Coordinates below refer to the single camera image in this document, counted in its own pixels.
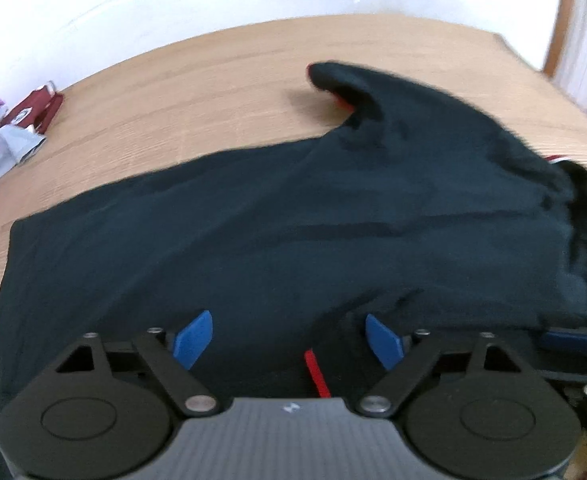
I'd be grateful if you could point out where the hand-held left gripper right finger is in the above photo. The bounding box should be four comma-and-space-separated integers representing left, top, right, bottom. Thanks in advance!
357, 314, 524, 418

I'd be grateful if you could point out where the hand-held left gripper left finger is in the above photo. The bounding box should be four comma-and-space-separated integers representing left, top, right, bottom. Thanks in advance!
54, 310, 220, 417

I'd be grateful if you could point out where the dark navy sweatshirt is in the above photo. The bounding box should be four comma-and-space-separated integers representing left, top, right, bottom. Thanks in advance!
0, 60, 587, 480

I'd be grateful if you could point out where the grey cloth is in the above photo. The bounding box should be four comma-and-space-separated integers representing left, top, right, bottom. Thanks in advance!
0, 125, 49, 188

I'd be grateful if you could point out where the maroon cloth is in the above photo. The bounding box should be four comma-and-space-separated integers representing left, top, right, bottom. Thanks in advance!
1, 81, 65, 136

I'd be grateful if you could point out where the wooden window frame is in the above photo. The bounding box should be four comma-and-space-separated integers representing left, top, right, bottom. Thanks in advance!
543, 0, 580, 77

